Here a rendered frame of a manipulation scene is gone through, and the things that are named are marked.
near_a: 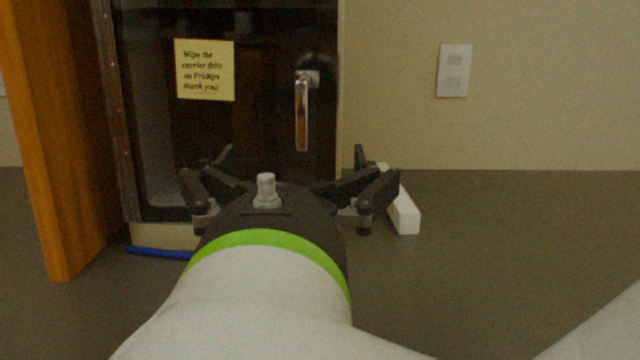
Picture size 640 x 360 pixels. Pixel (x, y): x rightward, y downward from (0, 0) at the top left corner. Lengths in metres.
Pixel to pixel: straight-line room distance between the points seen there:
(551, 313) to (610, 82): 0.71
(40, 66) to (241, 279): 0.52
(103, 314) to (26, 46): 0.33
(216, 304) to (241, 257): 0.05
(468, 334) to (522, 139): 0.69
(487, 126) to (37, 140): 0.90
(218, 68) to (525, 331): 0.49
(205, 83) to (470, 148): 0.70
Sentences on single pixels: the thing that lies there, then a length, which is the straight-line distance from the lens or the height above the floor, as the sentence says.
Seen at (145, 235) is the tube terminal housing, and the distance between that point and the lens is 0.75.
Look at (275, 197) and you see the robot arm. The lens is 0.26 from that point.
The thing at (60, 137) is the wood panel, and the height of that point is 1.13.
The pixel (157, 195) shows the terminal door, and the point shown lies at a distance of 0.71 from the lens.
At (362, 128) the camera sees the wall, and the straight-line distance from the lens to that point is 1.09.
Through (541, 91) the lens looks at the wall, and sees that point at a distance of 1.17.
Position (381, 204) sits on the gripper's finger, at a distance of 0.39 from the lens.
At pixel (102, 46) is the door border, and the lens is 0.68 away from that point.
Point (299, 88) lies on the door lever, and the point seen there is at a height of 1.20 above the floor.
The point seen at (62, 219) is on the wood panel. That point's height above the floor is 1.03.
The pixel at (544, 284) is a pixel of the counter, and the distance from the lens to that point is 0.71.
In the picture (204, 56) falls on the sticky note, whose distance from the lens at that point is 0.63.
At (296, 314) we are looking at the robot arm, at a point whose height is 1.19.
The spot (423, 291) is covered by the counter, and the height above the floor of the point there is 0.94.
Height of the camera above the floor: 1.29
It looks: 21 degrees down
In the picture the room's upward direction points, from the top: straight up
